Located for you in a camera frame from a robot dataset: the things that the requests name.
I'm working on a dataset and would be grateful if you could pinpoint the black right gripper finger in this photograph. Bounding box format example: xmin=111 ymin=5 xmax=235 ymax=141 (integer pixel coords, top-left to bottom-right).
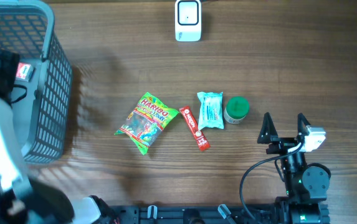
xmin=257 ymin=112 xmax=278 ymax=144
xmin=297 ymin=113 xmax=310 ymax=136

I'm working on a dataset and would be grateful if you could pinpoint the green lid jar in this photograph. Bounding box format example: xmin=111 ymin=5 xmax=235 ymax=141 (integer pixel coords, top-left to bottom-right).
xmin=224 ymin=96 xmax=250 ymax=124

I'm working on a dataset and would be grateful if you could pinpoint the mint green tissue pack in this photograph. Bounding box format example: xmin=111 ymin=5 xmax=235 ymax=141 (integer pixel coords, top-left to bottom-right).
xmin=197 ymin=91 xmax=224 ymax=130

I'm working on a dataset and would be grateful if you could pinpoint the red Nescafe coffee stick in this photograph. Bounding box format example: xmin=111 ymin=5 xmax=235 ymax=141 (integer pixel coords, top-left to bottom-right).
xmin=179 ymin=106 xmax=210 ymax=151

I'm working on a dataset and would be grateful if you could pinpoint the Haribo gummy candy bag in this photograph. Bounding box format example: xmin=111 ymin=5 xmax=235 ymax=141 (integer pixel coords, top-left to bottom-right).
xmin=115 ymin=92 xmax=179 ymax=155

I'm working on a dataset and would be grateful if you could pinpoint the red small carton box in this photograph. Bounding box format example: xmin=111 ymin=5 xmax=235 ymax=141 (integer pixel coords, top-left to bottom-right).
xmin=16 ymin=62 xmax=34 ymax=82

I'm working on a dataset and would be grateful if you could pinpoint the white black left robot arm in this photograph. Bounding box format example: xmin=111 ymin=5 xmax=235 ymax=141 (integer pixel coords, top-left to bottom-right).
xmin=0 ymin=49 xmax=120 ymax=223

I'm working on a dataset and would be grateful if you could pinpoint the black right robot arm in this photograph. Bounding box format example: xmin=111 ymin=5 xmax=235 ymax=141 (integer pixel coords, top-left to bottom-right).
xmin=257 ymin=113 xmax=331 ymax=224

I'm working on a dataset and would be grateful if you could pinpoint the white barcode scanner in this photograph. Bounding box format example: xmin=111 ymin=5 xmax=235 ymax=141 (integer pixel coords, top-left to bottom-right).
xmin=174 ymin=0 xmax=202 ymax=42

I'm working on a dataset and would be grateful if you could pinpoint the grey plastic shopping basket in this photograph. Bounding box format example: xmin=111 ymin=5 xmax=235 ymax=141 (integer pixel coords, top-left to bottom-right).
xmin=0 ymin=1 xmax=73 ymax=164

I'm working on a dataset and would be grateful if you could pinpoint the black aluminium mounting rail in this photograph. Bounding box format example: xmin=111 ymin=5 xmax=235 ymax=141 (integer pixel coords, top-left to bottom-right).
xmin=110 ymin=205 xmax=273 ymax=224

